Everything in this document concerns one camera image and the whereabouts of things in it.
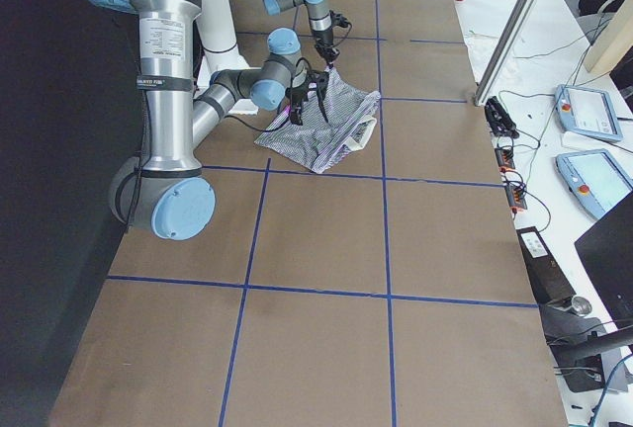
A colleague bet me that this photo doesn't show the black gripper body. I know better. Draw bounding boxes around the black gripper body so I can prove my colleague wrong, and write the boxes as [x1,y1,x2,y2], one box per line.
[287,70,329,109]
[314,31,340,59]

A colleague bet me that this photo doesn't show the striped navy white polo shirt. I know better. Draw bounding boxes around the striped navy white polo shirt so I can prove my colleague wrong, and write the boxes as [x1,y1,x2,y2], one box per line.
[255,68,381,174]

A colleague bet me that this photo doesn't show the clear plastic bag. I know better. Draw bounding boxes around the clear plastic bag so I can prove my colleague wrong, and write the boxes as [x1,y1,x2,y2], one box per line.
[464,31,521,85]

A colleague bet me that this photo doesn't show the black clamp tool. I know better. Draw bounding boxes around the black clamp tool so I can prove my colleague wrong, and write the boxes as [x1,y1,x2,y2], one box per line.
[484,96,519,139]

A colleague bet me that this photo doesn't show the orange black connector block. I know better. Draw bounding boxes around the orange black connector block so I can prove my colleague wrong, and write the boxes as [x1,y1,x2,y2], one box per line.
[495,146,527,215]

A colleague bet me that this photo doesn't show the far teach pendant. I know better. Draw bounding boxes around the far teach pendant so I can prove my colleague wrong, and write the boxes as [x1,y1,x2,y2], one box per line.
[555,85,623,142]

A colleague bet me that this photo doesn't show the teach pendant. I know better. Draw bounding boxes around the teach pendant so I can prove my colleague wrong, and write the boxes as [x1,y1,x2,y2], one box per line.
[555,149,632,219]
[555,85,623,142]

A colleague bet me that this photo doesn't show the near teach pendant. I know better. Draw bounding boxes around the near teach pendant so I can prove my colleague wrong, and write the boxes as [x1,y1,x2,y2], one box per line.
[555,149,632,219]

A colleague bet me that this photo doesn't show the black power supply box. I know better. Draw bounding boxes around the black power supply box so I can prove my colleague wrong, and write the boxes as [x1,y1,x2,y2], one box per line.
[516,226,576,304]

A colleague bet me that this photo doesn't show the black monitor stand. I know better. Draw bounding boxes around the black monitor stand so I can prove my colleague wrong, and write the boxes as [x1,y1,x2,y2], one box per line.
[541,196,632,392]

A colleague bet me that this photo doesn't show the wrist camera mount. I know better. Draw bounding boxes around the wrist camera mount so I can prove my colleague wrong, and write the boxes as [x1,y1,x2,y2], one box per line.
[329,10,352,29]

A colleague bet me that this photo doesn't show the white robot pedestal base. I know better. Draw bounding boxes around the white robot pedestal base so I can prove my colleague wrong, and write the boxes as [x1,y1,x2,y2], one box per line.
[196,0,251,97]

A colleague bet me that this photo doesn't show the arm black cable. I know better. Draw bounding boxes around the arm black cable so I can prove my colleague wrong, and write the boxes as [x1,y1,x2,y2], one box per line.
[126,26,317,230]

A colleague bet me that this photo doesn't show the aluminium frame post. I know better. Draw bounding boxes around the aluminium frame post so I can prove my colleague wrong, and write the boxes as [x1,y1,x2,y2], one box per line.
[474,0,537,107]

